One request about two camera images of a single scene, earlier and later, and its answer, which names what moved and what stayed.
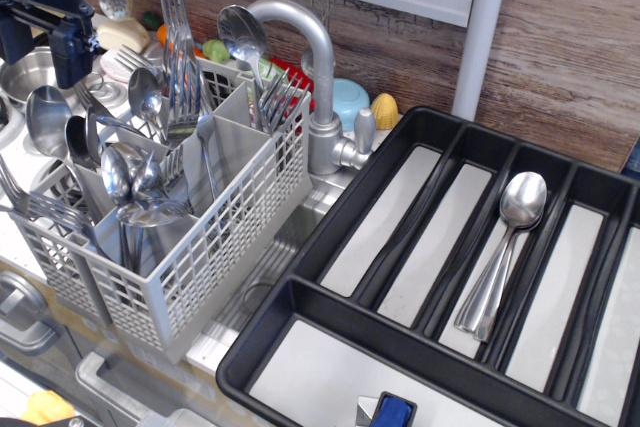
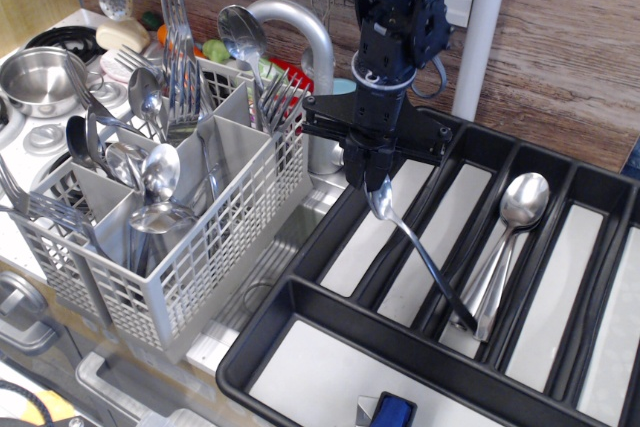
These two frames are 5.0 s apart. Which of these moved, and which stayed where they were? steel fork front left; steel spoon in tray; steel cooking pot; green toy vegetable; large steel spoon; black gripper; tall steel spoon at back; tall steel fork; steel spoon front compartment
Moved: large steel spoon; black gripper; steel spoon front compartment
Stayed: tall steel fork; steel cooking pot; steel spoon in tray; tall steel spoon at back; green toy vegetable; steel fork front left
